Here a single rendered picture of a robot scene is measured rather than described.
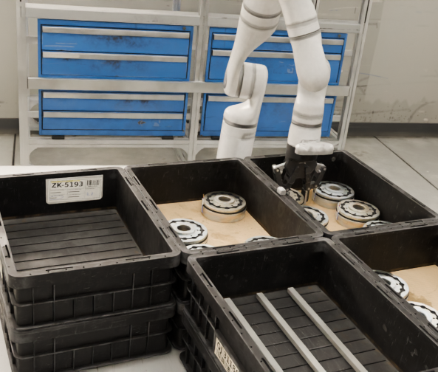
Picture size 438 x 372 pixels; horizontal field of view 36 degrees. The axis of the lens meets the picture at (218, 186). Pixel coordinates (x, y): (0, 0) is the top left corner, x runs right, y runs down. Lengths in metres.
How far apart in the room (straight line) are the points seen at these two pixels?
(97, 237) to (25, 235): 0.15
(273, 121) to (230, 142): 1.79
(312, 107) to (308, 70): 0.09
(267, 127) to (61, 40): 1.13
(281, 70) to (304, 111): 1.94
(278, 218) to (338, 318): 0.29
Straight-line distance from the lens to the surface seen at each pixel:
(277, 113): 3.53
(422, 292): 1.42
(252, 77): 1.71
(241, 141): 1.76
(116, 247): 1.41
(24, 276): 1.14
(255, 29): 1.60
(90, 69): 3.28
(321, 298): 1.33
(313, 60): 1.49
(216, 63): 3.36
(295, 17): 1.49
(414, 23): 4.72
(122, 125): 3.38
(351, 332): 1.26
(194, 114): 3.41
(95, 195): 1.53
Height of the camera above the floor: 1.55
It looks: 25 degrees down
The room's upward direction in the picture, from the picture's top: 6 degrees clockwise
